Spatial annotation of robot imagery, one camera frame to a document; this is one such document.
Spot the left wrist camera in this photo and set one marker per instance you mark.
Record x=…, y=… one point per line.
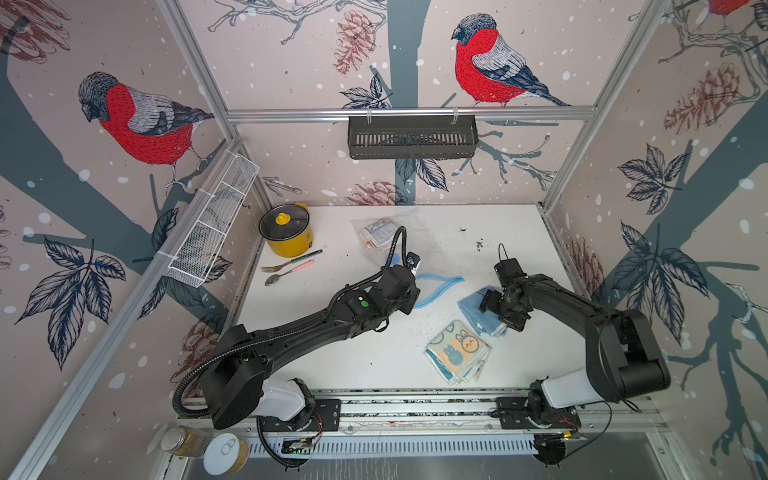
x=412, y=262

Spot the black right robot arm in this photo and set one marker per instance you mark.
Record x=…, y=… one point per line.
x=622, y=357

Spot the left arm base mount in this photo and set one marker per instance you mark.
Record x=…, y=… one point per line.
x=319, y=415

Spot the tin can white lid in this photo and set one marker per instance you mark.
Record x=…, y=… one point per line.
x=226, y=454

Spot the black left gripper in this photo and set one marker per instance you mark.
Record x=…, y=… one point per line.
x=413, y=295

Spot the black hanging wire basket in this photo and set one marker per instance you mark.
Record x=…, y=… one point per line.
x=442, y=137

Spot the green handled fork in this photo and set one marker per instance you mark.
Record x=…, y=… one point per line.
x=307, y=256

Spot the bunny print towel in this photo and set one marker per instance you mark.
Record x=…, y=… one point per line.
x=457, y=354

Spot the clear vacuum bag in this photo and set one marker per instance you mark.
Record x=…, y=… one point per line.
x=407, y=239

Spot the yellow electric pot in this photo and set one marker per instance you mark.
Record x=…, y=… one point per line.
x=294, y=247

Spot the pink handled spoon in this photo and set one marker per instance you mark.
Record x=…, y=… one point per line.
x=271, y=280

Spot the blue towel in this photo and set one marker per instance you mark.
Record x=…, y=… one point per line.
x=482, y=322

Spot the white wire mesh shelf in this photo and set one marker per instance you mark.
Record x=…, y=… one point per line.
x=193, y=262

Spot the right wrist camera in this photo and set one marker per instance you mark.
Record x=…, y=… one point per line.
x=508, y=271

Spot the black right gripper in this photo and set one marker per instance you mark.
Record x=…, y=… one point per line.
x=514, y=320

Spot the glass lid yellow knob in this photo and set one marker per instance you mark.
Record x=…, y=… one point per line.
x=284, y=222

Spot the glass jar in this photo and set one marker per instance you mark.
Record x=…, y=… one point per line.
x=186, y=442

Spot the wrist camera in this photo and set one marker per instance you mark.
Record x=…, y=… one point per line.
x=412, y=262
x=508, y=271

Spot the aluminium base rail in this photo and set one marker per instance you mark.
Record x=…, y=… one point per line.
x=470, y=411

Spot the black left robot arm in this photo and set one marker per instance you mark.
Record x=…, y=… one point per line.
x=236, y=382

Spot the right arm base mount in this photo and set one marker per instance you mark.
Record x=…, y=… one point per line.
x=532, y=410

